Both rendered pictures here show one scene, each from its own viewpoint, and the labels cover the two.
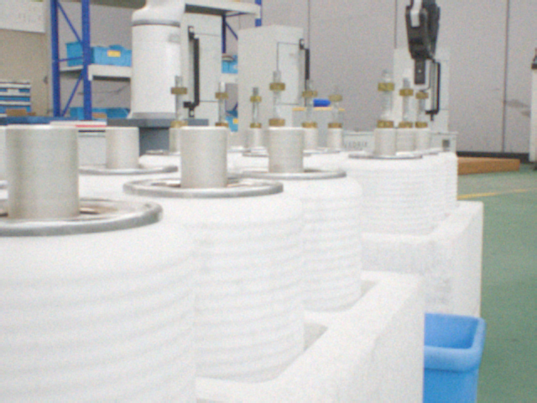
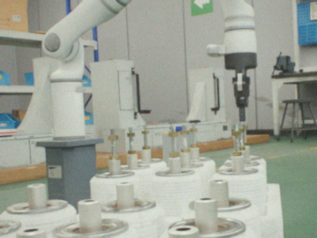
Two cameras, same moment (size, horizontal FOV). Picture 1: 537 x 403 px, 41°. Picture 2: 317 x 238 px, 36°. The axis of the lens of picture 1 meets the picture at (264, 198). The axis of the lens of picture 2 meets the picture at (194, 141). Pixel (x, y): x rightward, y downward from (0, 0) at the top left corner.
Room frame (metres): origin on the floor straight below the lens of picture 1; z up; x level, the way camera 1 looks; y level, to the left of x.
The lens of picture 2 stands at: (-0.11, 0.13, 0.36)
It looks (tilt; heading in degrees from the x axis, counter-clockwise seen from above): 4 degrees down; 349
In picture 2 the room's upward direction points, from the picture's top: 3 degrees counter-clockwise
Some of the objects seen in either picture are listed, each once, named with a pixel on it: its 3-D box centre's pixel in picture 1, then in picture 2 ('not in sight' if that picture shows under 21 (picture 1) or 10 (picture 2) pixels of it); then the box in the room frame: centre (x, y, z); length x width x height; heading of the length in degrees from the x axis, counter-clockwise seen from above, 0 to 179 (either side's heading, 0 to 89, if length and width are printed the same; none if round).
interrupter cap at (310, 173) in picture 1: (285, 175); (219, 204); (0.45, -0.01, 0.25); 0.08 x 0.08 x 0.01
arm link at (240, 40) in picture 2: not in sight; (231, 41); (0.97, -0.19, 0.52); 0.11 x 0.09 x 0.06; 68
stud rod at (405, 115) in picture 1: (405, 110); (240, 140); (0.85, -0.17, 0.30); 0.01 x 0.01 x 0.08; 50
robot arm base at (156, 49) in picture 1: (157, 73); (68, 111); (1.40, 0.21, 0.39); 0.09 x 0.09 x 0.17; 41
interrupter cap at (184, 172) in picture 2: (276, 155); (175, 173); (0.78, -0.01, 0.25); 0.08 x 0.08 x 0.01
